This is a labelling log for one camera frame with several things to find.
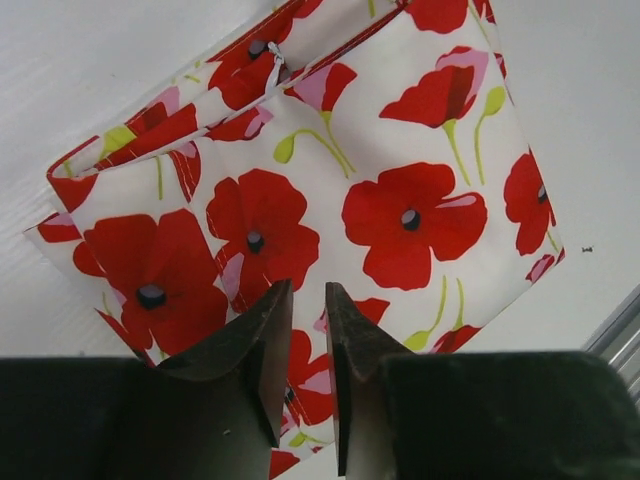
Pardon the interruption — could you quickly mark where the white red floral skirt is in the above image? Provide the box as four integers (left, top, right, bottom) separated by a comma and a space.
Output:
26, 1, 565, 478

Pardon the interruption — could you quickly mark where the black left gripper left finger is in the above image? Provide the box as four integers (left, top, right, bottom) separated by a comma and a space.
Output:
1, 281, 293, 479

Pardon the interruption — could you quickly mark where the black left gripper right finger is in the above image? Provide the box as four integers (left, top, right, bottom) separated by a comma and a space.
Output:
325, 282, 639, 479

